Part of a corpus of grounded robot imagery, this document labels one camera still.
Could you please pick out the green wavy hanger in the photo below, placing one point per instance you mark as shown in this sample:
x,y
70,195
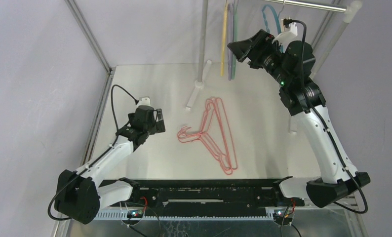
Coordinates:
x,y
235,25

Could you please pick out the white clothes rack frame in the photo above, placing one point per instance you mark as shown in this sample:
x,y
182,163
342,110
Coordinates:
x,y
204,65

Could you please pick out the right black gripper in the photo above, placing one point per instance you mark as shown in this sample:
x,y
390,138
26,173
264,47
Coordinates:
x,y
255,52

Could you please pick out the purple wavy hanger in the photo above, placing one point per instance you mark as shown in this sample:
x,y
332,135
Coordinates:
x,y
230,38

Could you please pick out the aluminium frame post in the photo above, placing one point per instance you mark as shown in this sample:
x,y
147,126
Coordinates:
x,y
320,34
88,33

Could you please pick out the metal hanging rod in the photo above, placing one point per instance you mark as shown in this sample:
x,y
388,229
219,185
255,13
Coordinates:
x,y
313,5

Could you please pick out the left aluminium frame post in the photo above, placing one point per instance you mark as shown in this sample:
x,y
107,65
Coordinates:
x,y
88,33

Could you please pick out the yellow wavy hanger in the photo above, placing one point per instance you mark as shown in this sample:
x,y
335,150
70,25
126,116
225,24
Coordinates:
x,y
223,39

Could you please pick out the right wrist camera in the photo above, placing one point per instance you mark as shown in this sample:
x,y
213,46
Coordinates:
x,y
289,31

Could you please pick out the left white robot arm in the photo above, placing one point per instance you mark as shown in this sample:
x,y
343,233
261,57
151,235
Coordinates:
x,y
80,195

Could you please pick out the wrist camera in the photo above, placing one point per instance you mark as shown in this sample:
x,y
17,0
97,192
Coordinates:
x,y
289,31
143,101

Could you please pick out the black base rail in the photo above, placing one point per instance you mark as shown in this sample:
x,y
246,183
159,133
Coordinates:
x,y
206,199

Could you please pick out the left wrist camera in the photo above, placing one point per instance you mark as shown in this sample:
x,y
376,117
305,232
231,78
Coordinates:
x,y
143,101

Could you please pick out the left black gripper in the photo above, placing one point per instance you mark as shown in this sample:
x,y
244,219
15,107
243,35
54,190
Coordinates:
x,y
157,126

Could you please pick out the right aluminium frame post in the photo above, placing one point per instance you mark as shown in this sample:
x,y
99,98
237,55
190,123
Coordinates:
x,y
320,34

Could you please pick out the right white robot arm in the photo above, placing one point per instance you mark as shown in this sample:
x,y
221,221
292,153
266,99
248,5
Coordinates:
x,y
304,100

